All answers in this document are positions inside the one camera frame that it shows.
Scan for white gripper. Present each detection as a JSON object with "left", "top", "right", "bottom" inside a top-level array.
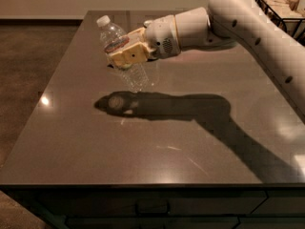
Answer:
[{"left": 108, "top": 15, "right": 181, "bottom": 66}]

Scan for clear plastic water bottle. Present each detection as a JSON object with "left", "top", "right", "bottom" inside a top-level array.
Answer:
[{"left": 96, "top": 15, "right": 149, "bottom": 93}]

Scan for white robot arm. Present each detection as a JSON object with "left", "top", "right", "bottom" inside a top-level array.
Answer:
[{"left": 106, "top": 0, "right": 305, "bottom": 119}]

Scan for yellow sponge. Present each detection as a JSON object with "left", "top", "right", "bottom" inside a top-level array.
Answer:
[{"left": 107, "top": 64, "right": 132, "bottom": 72}]

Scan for white napkins stack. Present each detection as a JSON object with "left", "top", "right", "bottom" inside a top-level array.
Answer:
[{"left": 263, "top": 0, "right": 305, "bottom": 18}]

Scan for dark cabinet drawer front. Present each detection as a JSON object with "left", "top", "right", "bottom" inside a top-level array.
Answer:
[{"left": 36, "top": 189, "right": 269, "bottom": 218}]

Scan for black wire napkin holder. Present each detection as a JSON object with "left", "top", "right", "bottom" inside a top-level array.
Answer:
[{"left": 255, "top": 0, "right": 305, "bottom": 45}]

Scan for black drawer handle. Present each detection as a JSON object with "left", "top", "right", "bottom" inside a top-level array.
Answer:
[{"left": 135, "top": 200, "right": 171, "bottom": 217}]

